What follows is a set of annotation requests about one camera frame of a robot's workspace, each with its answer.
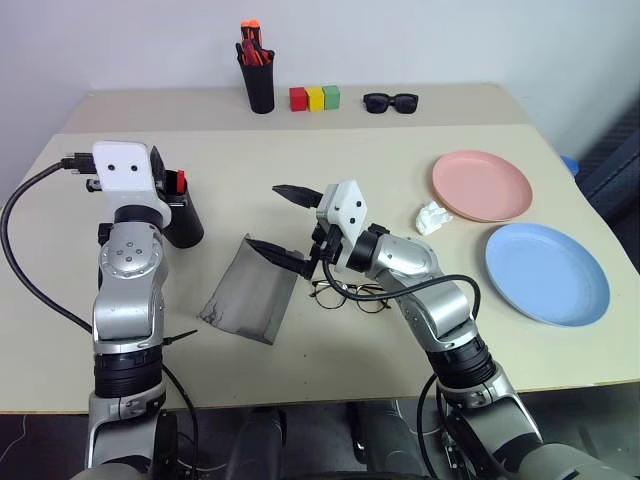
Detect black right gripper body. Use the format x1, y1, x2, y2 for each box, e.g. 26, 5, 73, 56
299, 221, 347, 279

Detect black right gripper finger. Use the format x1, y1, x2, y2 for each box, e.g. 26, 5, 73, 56
247, 238, 308, 278
271, 184, 325, 210

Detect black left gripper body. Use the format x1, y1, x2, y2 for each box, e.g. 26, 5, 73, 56
149, 145, 170, 196

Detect grey glasses case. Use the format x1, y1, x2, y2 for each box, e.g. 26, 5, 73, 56
198, 232, 298, 347

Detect black tool holder cup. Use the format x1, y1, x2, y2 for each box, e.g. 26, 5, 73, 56
238, 48, 276, 115

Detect thin-framed eyeglasses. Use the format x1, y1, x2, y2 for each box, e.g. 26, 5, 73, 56
309, 279, 394, 316

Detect crumpled white tissue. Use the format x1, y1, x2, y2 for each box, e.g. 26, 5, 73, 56
414, 200, 455, 236

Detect black zip tie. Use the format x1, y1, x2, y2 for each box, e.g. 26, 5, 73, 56
161, 328, 199, 347

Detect black sunglasses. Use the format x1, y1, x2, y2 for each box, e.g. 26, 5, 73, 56
362, 92, 420, 117

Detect tall orange black screwdriver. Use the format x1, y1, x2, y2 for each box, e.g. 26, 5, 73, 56
240, 18, 262, 54

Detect pink plate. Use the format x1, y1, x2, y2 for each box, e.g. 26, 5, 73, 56
431, 149, 534, 224

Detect blue plate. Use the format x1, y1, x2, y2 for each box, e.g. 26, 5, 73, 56
484, 222, 612, 329

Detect dark chair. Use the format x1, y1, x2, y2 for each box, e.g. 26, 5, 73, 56
578, 97, 640, 224

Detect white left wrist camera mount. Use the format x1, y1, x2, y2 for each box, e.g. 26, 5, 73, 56
91, 140, 172, 227

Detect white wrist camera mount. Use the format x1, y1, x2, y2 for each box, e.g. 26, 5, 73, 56
315, 179, 371, 274
91, 140, 172, 227

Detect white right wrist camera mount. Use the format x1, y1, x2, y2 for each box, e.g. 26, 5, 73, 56
315, 179, 371, 274

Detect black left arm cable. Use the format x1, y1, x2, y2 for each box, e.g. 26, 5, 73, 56
0, 151, 101, 336

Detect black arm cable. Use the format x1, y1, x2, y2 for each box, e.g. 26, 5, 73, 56
0, 151, 101, 336
322, 254, 484, 322

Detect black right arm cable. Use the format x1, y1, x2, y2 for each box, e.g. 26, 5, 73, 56
322, 254, 484, 322

